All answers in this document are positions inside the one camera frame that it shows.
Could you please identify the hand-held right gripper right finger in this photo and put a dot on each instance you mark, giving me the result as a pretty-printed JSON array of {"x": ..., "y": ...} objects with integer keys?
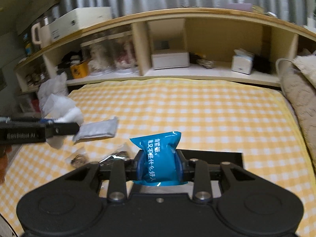
[{"x": 178, "y": 169}]

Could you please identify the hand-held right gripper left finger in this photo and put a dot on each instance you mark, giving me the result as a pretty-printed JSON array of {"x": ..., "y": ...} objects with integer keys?
[{"x": 138, "y": 167}]

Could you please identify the person's left hand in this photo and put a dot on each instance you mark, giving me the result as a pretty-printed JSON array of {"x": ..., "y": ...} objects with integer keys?
[{"x": 4, "y": 164}]

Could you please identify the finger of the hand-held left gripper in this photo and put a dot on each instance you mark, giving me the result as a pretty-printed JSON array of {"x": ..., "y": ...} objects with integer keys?
[
  {"x": 64, "y": 128},
  {"x": 27, "y": 121}
]

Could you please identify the silver grey packet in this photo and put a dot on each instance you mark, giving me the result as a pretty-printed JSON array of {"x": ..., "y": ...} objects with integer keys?
[{"x": 97, "y": 129}]

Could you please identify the yellow checked blanket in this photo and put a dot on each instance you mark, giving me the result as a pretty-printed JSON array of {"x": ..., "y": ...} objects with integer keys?
[{"x": 197, "y": 108}]

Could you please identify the open white cardboard box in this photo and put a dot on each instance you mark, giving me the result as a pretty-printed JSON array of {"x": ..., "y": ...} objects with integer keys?
[{"x": 170, "y": 59}]

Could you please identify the purple box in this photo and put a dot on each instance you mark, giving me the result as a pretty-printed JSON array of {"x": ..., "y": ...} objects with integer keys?
[{"x": 239, "y": 7}]

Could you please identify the black scrunchies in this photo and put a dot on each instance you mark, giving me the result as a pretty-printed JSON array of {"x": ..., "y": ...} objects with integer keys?
[{"x": 70, "y": 56}]

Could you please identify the brown scrunchie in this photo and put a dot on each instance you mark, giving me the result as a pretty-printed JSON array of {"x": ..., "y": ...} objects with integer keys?
[{"x": 206, "y": 63}]

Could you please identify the wooden headboard shelf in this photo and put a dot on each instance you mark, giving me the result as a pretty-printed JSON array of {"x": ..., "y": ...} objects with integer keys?
[{"x": 197, "y": 13}]

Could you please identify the cream kettle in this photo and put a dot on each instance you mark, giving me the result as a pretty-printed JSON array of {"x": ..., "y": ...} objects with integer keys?
[{"x": 43, "y": 35}]

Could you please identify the blue printed box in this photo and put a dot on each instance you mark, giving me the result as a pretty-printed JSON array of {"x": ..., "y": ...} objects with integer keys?
[{"x": 28, "y": 45}]

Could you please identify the long white box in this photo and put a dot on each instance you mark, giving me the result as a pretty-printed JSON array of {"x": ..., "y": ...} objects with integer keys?
[{"x": 81, "y": 22}]

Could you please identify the yellow carton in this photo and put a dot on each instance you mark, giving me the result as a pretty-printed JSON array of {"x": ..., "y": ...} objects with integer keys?
[{"x": 79, "y": 70}]

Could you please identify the black fluffy thing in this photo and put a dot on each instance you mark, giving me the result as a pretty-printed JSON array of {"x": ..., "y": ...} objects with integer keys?
[{"x": 262, "y": 64}]

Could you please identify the grey fluffy pillow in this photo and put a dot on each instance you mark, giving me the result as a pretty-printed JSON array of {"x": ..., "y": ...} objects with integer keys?
[{"x": 306, "y": 66}]

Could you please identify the gold box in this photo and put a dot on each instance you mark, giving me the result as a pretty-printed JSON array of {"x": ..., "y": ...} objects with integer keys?
[{"x": 258, "y": 8}]

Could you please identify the beige quilted blanket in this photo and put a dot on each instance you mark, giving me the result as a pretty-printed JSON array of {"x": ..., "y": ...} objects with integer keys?
[{"x": 301, "y": 103}]

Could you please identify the tissue pack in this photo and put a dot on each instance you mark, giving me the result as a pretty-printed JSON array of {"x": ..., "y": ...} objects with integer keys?
[{"x": 243, "y": 63}]

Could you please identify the blue snack packet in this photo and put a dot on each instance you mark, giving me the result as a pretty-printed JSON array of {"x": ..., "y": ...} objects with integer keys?
[{"x": 158, "y": 153}]

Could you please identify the clear bag of dark trinkets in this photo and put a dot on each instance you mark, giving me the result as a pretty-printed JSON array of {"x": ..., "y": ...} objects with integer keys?
[{"x": 117, "y": 154}]

